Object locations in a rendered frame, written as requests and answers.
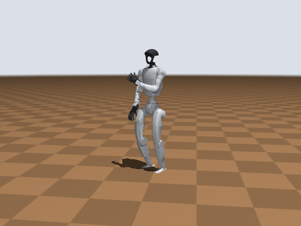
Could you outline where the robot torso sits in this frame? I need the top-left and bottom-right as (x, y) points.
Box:
(143, 65), (162, 115)

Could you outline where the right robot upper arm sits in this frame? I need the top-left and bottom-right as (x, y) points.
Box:
(137, 69), (143, 93)

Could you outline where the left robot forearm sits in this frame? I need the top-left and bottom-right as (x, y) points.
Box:
(135, 80), (156, 92)

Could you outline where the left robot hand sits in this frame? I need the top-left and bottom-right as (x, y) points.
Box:
(127, 72), (141, 85)

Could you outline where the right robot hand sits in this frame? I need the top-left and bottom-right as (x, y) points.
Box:
(128, 104), (139, 121)

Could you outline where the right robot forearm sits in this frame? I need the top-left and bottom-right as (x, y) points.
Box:
(133, 86), (141, 106)

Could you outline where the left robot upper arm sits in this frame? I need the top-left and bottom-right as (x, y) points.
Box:
(152, 68), (166, 93)

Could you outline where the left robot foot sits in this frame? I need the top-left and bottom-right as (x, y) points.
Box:
(155, 168), (166, 173)

